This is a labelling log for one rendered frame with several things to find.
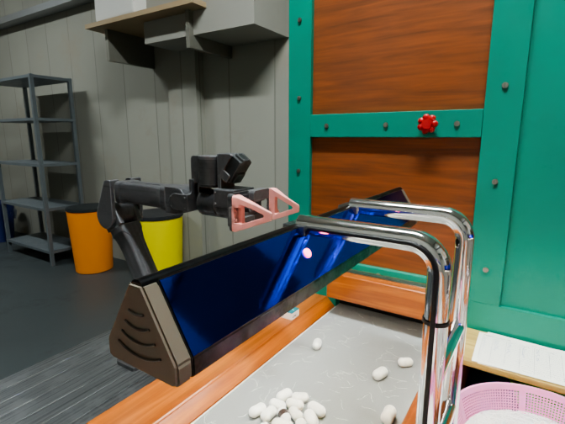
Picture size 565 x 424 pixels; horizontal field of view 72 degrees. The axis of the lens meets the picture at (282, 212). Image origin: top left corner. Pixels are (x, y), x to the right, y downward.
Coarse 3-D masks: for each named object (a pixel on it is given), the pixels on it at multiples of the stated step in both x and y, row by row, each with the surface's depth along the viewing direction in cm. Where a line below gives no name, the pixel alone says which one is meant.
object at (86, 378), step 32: (64, 352) 99; (96, 352) 99; (0, 384) 86; (32, 384) 86; (64, 384) 86; (96, 384) 86; (128, 384) 86; (0, 416) 77; (32, 416) 76; (64, 416) 76; (96, 416) 76
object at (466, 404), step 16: (480, 384) 70; (496, 384) 71; (512, 384) 70; (464, 400) 68; (480, 400) 70; (496, 400) 70; (512, 400) 70; (528, 400) 69; (544, 400) 68; (560, 400) 67; (464, 416) 68; (560, 416) 67
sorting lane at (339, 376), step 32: (320, 320) 102; (352, 320) 102; (384, 320) 102; (288, 352) 86; (320, 352) 86; (352, 352) 86; (384, 352) 86; (416, 352) 86; (256, 384) 75; (288, 384) 75; (320, 384) 75; (352, 384) 75; (384, 384) 75; (416, 384) 75; (224, 416) 66; (352, 416) 66
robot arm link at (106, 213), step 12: (108, 180) 93; (132, 180) 96; (108, 192) 94; (120, 192) 93; (132, 192) 92; (144, 192) 90; (156, 192) 87; (168, 192) 84; (180, 192) 82; (108, 204) 94; (144, 204) 91; (156, 204) 88; (168, 204) 85; (108, 216) 95
